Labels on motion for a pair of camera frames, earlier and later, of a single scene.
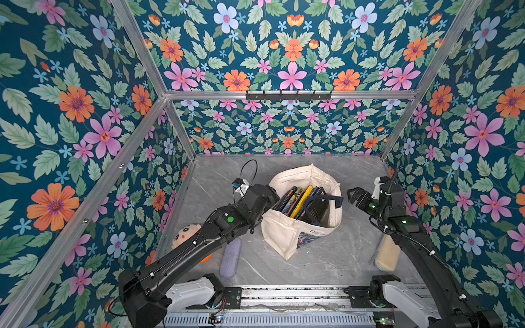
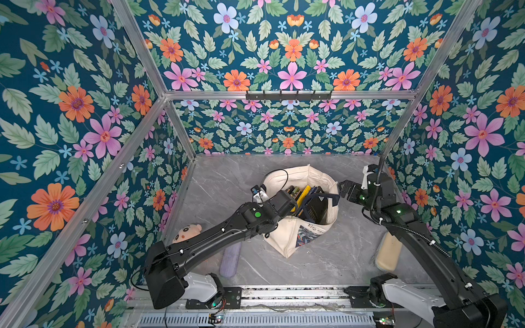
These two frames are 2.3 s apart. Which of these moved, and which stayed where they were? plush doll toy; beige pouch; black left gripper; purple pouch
Moved: black left gripper
Stayed: beige pouch; plush doll toy; purple pouch
